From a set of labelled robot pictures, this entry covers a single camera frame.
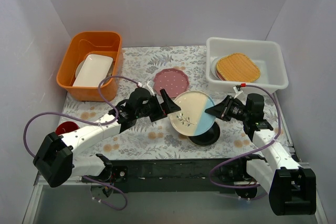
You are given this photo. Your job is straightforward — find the dark pink scalloped plate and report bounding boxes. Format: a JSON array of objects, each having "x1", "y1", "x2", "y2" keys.
[{"x1": 153, "y1": 68, "x2": 190, "y2": 98}]

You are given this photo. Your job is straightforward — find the cream and blue plate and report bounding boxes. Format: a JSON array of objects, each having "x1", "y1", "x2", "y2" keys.
[{"x1": 168, "y1": 91, "x2": 215, "y2": 136}]

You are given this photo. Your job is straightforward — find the cream and pink plate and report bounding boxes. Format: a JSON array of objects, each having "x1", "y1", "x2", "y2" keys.
[{"x1": 215, "y1": 59, "x2": 228, "y2": 81}]

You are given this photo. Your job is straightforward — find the yellow woven bamboo tray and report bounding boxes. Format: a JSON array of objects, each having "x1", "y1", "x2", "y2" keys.
[{"x1": 221, "y1": 53, "x2": 261, "y2": 82}]

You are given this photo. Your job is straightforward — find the white ribbed soup plate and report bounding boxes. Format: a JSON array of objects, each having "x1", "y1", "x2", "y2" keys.
[{"x1": 210, "y1": 57, "x2": 220, "y2": 80}]

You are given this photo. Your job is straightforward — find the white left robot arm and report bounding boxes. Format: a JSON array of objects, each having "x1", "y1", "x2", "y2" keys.
[{"x1": 33, "y1": 88, "x2": 181, "y2": 188}]

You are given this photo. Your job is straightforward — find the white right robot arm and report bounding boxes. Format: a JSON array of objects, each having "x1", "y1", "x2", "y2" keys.
[{"x1": 205, "y1": 93, "x2": 317, "y2": 216}]

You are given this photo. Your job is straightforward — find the white plastic bin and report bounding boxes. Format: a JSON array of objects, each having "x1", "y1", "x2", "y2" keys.
[{"x1": 205, "y1": 37, "x2": 289, "y2": 94}]

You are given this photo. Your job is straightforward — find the orange plastic bin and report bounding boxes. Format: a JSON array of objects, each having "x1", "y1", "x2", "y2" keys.
[{"x1": 56, "y1": 31, "x2": 123, "y2": 102}]

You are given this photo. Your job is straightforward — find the black gold-rimmed bowl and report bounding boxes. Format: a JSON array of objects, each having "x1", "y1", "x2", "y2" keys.
[{"x1": 189, "y1": 122, "x2": 221, "y2": 147}]

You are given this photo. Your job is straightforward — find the floral table mat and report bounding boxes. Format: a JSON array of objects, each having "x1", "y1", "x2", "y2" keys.
[{"x1": 49, "y1": 45, "x2": 295, "y2": 161}]

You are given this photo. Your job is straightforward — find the white rectangular dish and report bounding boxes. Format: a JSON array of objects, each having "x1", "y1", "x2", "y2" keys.
[{"x1": 72, "y1": 54, "x2": 113, "y2": 88}]

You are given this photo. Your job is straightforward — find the red lacquer cup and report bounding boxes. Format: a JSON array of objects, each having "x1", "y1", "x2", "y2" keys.
[{"x1": 55, "y1": 121, "x2": 79, "y2": 135}]

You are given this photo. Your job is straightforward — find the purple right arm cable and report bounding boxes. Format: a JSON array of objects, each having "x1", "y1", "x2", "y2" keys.
[{"x1": 209, "y1": 83, "x2": 284, "y2": 200}]

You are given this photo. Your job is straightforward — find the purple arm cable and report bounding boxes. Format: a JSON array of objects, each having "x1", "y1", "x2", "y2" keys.
[
  {"x1": 209, "y1": 83, "x2": 284, "y2": 200},
  {"x1": 23, "y1": 76, "x2": 144, "y2": 211}
]

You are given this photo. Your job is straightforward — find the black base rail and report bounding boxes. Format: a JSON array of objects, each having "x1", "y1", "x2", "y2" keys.
[{"x1": 47, "y1": 158, "x2": 300, "y2": 195}]

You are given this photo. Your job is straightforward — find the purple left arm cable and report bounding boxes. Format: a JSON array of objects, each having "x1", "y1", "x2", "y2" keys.
[{"x1": 23, "y1": 76, "x2": 144, "y2": 211}]

